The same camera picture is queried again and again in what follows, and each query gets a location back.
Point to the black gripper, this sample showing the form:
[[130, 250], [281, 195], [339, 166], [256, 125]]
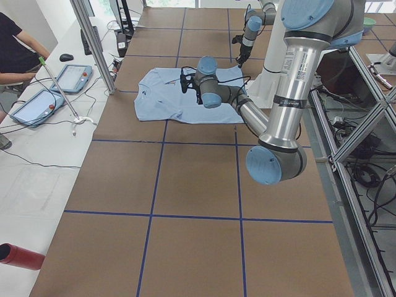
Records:
[[243, 53], [199, 98]]

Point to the light blue t-shirt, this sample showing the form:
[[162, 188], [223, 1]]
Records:
[[160, 97]]

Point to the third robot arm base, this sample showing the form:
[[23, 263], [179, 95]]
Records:
[[381, 65]]

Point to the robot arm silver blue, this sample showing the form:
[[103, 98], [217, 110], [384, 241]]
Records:
[[254, 23], [311, 27]]

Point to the black label device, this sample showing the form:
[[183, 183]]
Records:
[[121, 43]]

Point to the black keyboard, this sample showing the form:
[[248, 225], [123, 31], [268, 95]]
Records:
[[85, 44]]

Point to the far blue teach pendant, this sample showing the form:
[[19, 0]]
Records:
[[74, 77]]

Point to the blue teach pendant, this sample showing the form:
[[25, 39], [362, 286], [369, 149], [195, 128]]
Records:
[[74, 77], [38, 109]]

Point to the green bowl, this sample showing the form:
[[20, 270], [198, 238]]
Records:
[[368, 24]]

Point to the black computer mouse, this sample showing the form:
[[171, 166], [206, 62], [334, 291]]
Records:
[[66, 57]]

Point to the near blue teach pendant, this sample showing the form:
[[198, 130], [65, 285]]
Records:
[[38, 109]]

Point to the metal rod with green tip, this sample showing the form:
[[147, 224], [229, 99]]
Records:
[[78, 119]]

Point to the person in black shirt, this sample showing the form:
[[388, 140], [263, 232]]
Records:
[[20, 54]]

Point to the red metal bottle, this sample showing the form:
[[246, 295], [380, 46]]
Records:
[[20, 257]]

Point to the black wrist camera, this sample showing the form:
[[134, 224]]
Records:
[[237, 39], [187, 78]]

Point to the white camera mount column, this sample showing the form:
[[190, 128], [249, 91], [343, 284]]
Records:
[[262, 90]]

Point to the aluminium frame post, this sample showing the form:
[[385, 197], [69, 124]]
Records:
[[85, 24]]

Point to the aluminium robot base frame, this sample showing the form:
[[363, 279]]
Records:
[[351, 118]]

